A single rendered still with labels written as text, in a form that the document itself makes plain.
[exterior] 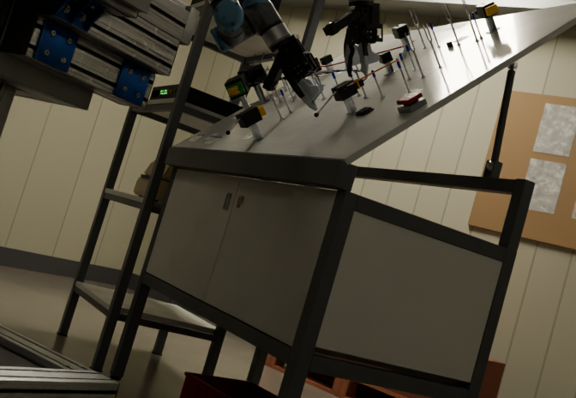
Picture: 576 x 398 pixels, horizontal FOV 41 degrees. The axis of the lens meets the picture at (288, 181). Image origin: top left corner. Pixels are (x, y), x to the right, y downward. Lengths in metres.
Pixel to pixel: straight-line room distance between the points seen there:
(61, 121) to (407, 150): 2.34
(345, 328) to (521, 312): 2.78
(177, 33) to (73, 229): 3.97
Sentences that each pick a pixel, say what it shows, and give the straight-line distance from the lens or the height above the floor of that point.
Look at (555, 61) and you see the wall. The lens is 4.95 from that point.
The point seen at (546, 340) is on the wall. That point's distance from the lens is 4.60.
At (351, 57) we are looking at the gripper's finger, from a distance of 2.30.
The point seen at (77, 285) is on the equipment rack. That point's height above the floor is 0.23.
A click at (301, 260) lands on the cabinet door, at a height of 0.61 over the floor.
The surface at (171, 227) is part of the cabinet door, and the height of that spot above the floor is 0.58.
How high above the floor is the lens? 0.62
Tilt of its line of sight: 5 degrees up
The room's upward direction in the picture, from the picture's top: 17 degrees clockwise
